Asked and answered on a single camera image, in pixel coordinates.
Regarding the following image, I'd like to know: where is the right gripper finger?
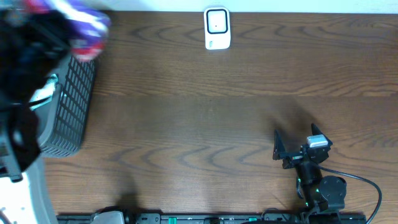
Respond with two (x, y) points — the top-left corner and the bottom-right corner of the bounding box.
(311, 123), (330, 142)
(274, 129), (286, 154)

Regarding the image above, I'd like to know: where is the purple pink floral pack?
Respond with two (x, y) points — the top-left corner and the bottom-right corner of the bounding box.
(23, 0), (111, 62)

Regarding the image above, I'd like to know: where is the mint green wipes packet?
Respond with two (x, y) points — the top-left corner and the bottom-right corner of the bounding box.
(29, 73), (58, 111)

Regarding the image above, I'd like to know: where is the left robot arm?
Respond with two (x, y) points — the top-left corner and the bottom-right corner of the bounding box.
(1, 10), (70, 223)

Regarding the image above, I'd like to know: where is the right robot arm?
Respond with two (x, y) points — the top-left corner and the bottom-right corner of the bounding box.
(272, 124), (346, 223)

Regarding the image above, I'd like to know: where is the white barcode scanner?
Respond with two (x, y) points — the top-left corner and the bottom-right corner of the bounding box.
(203, 7), (231, 50)

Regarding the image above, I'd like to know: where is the grey plastic mesh basket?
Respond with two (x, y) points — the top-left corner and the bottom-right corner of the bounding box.
(34, 55), (97, 158)

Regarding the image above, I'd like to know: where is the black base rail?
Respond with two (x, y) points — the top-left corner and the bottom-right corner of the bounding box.
(55, 212), (368, 224)

